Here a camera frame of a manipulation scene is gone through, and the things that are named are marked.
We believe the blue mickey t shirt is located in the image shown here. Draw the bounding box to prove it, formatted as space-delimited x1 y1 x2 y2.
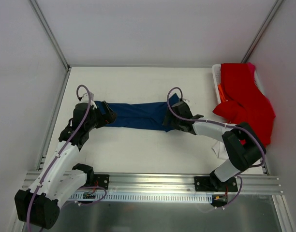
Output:
107 102 174 132

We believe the white slotted cable duct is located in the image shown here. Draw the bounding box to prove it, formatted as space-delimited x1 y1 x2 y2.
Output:
68 191 213 204

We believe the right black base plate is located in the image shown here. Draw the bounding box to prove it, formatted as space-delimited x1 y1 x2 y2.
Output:
194 176 238 192

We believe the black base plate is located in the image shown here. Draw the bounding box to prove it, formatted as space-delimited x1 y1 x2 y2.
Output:
85 174 110 190
194 176 238 192

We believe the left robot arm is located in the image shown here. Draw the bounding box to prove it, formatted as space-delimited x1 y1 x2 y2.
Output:
15 100 117 229

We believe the red t shirt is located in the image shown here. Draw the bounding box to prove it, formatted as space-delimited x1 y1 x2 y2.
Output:
213 63 276 146

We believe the orange garment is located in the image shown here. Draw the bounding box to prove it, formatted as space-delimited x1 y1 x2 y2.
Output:
218 84 228 102

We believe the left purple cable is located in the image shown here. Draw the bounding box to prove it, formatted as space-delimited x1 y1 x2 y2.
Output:
26 84 107 232

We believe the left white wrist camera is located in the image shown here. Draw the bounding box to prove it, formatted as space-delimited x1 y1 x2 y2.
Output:
79 92 98 109

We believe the white plastic basket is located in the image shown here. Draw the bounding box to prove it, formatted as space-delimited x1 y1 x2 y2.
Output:
211 62 265 104

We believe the white t shirt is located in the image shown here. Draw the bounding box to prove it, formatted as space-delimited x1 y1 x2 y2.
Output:
212 141 228 160

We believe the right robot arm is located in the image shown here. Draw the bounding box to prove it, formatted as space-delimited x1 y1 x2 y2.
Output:
163 101 266 191

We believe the aluminium mounting rail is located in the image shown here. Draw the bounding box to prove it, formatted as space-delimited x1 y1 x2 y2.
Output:
22 170 284 195

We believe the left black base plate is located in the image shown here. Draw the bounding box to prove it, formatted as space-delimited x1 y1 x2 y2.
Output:
85 174 110 190

